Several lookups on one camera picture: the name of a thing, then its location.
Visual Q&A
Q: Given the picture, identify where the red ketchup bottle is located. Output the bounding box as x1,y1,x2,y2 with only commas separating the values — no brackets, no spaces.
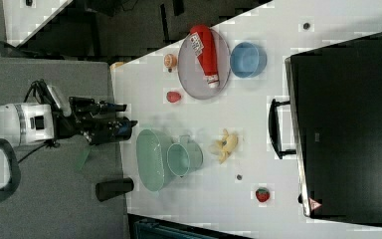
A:
190,25,220,89

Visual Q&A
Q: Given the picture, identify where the yellow plush banana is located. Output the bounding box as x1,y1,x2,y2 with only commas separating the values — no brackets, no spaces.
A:
209,128,239,163

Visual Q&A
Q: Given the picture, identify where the orange slice toy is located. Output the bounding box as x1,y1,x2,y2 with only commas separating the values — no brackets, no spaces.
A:
163,54,177,69

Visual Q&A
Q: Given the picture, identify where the grey round plate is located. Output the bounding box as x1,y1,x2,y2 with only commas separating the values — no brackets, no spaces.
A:
177,30,231,100

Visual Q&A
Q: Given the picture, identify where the black cylinder at table edge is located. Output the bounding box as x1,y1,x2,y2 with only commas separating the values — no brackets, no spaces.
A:
95,177,134,202

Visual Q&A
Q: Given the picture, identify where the green perforated colander basket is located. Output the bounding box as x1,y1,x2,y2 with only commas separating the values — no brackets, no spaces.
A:
136,129,174,192

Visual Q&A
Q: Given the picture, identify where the green cup with handle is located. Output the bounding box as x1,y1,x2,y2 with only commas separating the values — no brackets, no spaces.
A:
167,135,203,177

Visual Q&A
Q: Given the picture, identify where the black toaster oven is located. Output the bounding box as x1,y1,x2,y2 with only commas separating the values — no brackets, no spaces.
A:
286,32,382,227

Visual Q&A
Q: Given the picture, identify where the black oven door handle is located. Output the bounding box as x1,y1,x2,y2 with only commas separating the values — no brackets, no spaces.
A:
268,99,296,159

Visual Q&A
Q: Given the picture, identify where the red strawberry toy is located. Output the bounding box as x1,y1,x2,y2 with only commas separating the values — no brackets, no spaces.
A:
166,92,181,104

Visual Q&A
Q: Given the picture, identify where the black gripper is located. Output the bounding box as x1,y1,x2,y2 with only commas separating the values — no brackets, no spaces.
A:
53,97,138,145

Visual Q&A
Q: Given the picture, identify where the red tomato toy green top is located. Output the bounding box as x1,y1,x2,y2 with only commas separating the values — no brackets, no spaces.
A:
256,187,271,203

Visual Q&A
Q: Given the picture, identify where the blue bowl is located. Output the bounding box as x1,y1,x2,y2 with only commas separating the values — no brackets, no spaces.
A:
230,42,268,79

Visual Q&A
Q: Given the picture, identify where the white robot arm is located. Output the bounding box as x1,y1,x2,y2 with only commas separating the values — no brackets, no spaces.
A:
0,97,137,146

